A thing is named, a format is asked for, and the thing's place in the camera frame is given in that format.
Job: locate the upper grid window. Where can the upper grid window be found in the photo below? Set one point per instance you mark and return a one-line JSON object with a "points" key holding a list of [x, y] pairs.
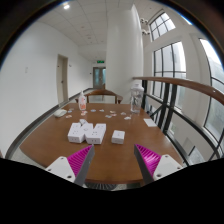
{"points": [[162, 26]]}

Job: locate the tall grid window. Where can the tall grid window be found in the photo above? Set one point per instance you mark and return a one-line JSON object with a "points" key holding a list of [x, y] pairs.
{"points": [[170, 73]]}

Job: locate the wooden-topped black railing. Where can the wooden-topped black railing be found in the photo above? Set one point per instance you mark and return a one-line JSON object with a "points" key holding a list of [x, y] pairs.
{"points": [[186, 85]]}

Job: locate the white paper card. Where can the white paper card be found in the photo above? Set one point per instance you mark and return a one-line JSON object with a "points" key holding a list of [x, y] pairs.
{"points": [[150, 122]]}

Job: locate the large side window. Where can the large side window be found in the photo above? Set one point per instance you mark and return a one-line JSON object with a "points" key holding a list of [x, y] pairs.
{"points": [[215, 90]]}

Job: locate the green exit sign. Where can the green exit sign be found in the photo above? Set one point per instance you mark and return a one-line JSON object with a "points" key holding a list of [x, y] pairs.
{"points": [[100, 61]]}

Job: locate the brown wooden chair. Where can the brown wooden chair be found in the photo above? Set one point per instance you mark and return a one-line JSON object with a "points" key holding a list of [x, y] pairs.
{"points": [[100, 92]]}

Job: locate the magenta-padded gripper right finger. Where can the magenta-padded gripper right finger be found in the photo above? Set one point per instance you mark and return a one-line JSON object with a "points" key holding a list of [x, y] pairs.
{"points": [[166, 165]]}

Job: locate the white power strip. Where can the white power strip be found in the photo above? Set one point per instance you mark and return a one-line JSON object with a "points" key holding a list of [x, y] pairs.
{"points": [[86, 133]]}

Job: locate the round ceiling light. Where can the round ceiling light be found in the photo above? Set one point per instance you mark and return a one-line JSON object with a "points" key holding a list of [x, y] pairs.
{"points": [[66, 6]]}

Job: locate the white security cameras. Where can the white security cameras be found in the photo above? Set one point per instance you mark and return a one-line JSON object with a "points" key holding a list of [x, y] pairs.
{"points": [[144, 26]]}

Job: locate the orange-labelled sanitizer bottle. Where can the orange-labelled sanitizer bottle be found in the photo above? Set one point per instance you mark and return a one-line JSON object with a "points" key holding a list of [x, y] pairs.
{"points": [[82, 103]]}

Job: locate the white charger block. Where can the white charger block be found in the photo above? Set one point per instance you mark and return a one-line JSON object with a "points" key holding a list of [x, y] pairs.
{"points": [[118, 136]]}

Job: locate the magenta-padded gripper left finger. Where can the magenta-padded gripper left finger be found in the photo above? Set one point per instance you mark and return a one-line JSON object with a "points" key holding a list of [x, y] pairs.
{"points": [[61, 166]]}

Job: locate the glazed double door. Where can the glazed double door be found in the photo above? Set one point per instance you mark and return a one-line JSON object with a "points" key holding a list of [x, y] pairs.
{"points": [[99, 78]]}

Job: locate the beige side door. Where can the beige side door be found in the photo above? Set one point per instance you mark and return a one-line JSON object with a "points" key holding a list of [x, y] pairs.
{"points": [[62, 80]]}

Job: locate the white computer mouse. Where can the white computer mouse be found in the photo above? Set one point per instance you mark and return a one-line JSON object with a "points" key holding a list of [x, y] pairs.
{"points": [[60, 113]]}

